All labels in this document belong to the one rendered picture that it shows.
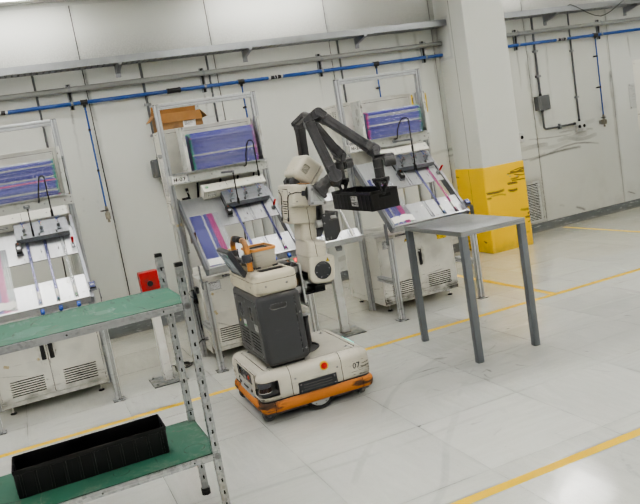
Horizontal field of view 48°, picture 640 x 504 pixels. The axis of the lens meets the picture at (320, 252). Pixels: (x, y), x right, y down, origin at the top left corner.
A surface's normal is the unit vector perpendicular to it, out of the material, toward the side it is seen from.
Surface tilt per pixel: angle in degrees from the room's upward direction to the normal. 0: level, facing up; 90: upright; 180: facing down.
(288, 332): 90
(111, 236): 90
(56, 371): 90
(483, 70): 90
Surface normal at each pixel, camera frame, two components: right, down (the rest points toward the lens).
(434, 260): 0.39, 0.07
